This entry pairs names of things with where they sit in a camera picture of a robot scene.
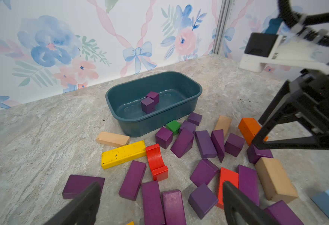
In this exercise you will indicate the purple triangle brick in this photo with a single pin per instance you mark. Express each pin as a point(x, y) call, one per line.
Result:
point(217, 138)

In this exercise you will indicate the natural wood brick near bin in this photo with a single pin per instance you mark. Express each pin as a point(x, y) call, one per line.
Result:
point(111, 139)

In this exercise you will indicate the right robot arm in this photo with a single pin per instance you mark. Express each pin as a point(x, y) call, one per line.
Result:
point(287, 42)

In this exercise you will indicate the purple cube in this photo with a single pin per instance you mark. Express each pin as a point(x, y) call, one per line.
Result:
point(148, 105)
point(195, 118)
point(154, 96)
point(254, 154)

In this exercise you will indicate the yellow long brick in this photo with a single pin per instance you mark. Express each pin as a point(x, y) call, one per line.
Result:
point(123, 154)

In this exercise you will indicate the purple long brick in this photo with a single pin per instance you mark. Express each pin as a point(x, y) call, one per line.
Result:
point(281, 212)

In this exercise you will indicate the natural wood brick right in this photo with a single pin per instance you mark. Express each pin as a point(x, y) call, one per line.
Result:
point(223, 123)

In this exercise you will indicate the red arch brick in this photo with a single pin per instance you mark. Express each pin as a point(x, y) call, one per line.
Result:
point(155, 161)

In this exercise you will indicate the orange brick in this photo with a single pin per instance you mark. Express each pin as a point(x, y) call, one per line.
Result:
point(249, 128)

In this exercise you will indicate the teal plastic storage bin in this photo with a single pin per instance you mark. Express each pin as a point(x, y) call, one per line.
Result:
point(178, 95)

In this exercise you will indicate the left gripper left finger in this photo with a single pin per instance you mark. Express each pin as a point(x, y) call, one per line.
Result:
point(82, 210)

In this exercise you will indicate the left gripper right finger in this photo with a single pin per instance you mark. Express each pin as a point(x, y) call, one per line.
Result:
point(240, 210)

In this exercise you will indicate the natural wood brick lower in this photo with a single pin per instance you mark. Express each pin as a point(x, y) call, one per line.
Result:
point(275, 181)

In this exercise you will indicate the purple brick beside red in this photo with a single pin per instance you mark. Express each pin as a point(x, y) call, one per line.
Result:
point(248, 183)

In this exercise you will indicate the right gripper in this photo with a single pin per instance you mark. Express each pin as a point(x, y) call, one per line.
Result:
point(303, 102)

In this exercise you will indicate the purple brick far left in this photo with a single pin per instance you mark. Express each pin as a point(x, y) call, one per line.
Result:
point(78, 183)

